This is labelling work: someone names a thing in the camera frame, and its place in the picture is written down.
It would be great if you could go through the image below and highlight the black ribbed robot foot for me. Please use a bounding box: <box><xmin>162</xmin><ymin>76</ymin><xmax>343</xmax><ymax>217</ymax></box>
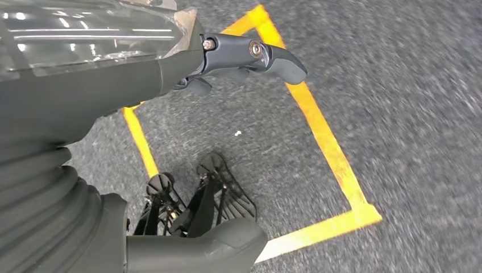
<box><xmin>146</xmin><ymin>172</ymin><xmax>187</xmax><ymax>212</ymax></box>
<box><xmin>196</xmin><ymin>151</ymin><xmax>258</xmax><ymax>224</ymax></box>

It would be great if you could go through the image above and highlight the yellow floor tape square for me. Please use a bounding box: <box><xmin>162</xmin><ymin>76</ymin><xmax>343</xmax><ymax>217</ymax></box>
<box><xmin>123</xmin><ymin>4</ymin><xmax>383</xmax><ymax>264</ymax></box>

